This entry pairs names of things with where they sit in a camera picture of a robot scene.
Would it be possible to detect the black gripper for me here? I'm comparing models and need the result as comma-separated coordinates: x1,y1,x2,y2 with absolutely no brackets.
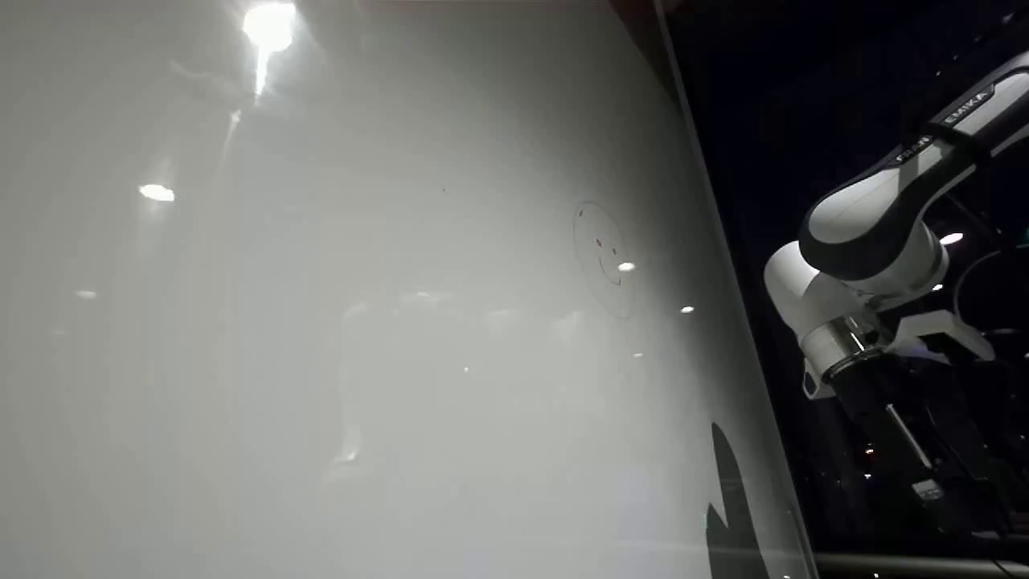
831,357,1011,540

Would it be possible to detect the large whiteboard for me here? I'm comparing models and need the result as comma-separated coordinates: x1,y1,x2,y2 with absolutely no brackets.
0,0,820,579

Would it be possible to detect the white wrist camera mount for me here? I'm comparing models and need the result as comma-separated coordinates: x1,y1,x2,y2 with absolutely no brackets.
882,306,998,366

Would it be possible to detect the grey metal rail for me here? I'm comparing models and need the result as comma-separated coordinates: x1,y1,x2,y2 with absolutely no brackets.
813,551,1029,579

